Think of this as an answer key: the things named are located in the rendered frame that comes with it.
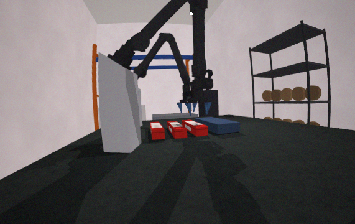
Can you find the red box with white label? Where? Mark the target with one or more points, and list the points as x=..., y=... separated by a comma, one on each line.
x=180, y=130
x=195, y=128
x=157, y=131

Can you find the blue rectangular platform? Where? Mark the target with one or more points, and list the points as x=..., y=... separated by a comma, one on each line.
x=214, y=126

